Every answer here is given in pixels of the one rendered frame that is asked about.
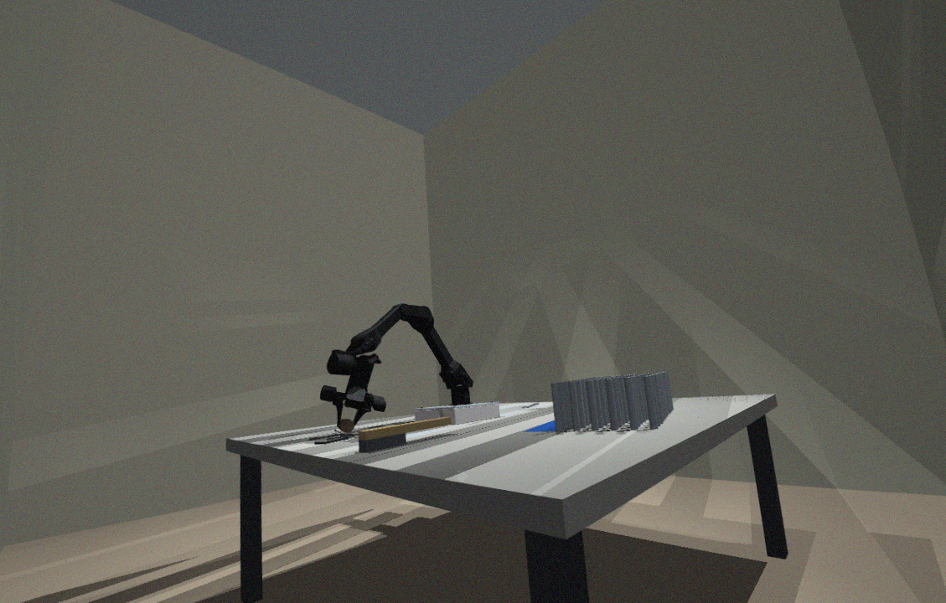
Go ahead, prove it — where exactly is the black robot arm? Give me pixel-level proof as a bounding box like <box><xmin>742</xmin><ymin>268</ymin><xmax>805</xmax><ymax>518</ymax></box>
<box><xmin>327</xmin><ymin>303</ymin><xmax>473</xmax><ymax>410</ymax></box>

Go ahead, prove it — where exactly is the blue flat strip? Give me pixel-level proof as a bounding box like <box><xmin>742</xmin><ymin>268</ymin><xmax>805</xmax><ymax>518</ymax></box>
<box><xmin>527</xmin><ymin>420</ymin><xmax>556</xmax><ymax>431</ymax></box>

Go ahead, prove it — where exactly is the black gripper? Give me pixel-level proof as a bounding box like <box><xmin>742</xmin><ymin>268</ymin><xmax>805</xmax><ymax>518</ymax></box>
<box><xmin>320</xmin><ymin>374</ymin><xmax>386</xmax><ymax>425</ymax></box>

